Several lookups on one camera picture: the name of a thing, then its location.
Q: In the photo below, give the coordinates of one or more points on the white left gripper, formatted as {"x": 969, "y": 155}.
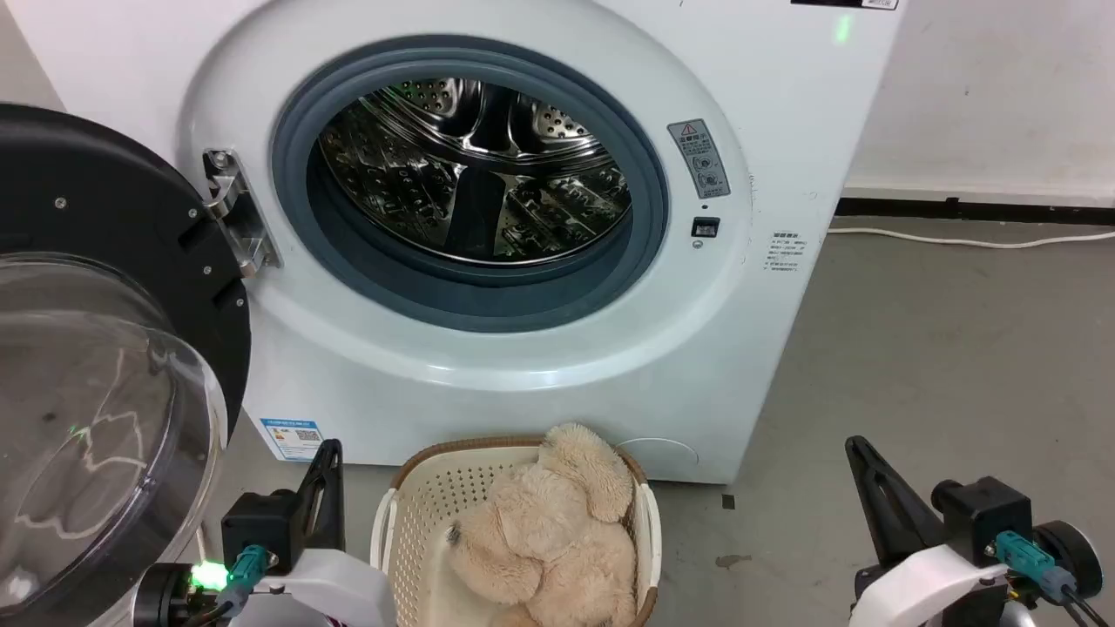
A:
{"x": 335, "y": 592}

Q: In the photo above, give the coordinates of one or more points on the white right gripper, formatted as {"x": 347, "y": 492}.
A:
{"x": 932, "y": 592}

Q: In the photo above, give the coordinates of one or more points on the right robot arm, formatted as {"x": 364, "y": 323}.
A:
{"x": 1076, "y": 557}

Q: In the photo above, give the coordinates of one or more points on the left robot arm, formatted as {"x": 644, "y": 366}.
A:
{"x": 161, "y": 596}

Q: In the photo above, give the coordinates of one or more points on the white front-load washing machine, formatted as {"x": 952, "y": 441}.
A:
{"x": 740, "y": 366}

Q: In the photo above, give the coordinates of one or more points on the blue energy label sticker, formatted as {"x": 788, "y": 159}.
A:
{"x": 293, "y": 440}

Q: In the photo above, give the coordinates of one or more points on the white plastic laundry basket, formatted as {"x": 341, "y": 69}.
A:
{"x": 427, "y": 522}

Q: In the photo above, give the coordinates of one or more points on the beige plush teddy bear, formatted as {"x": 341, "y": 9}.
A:
{"x": 549, "y": 540}

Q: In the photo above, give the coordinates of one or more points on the round filter cover panel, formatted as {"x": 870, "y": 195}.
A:
{"x": 666, "y": 457}

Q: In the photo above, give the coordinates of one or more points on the grey rubber door gasket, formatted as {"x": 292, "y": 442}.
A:
{"x": 470, "y": 296}

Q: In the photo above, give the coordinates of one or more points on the chrome door hinge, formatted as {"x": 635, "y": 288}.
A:
{"x": 237, "y": 218}

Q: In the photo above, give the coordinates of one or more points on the black baseboard strip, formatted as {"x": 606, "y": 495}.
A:
{"x": 976, "y": 211}

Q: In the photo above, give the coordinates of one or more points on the stainless steel washer drum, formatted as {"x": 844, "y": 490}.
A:
{"x": 409, "y": 183}

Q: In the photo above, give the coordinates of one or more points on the black-rimmed glass washer door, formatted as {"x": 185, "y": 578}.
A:
{"x": 96, "y": 192}

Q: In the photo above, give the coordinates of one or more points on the grey warning sticker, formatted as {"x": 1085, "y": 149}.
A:
{"x": 699, "y": 158}

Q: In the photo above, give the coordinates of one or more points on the black washer control panel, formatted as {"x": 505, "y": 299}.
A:
{"x": 841, "y": 3}

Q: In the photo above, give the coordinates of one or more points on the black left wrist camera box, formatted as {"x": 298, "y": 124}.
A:
{"x": 260, "y": 522}

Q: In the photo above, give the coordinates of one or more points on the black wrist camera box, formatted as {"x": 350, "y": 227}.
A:
{"x": 984, "y": 514}
{"x": 260, "y": 522}

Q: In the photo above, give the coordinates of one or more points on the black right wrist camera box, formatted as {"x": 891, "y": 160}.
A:
{"x": 984, "y": 514}

